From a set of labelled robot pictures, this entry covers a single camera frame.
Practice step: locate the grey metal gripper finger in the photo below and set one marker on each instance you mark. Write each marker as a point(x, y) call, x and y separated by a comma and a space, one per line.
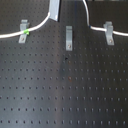
point(54, 8)

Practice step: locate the green tape marker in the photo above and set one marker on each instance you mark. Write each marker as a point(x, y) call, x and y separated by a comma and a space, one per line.
point(26, 32)

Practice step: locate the middle grey cable clip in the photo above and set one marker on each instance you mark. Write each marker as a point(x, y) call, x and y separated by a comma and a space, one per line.
point(69, 38)

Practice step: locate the grey cable clip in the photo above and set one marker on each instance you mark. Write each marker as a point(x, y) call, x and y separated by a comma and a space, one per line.
point(23, 27)
point(109, 32)
point(69, 38)

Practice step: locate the left grey cable clip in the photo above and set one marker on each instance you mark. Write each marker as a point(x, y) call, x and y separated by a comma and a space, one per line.
point(23, 27)

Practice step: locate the right grey cable clip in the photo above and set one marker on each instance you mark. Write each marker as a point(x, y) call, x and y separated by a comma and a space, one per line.
point(109, 32)

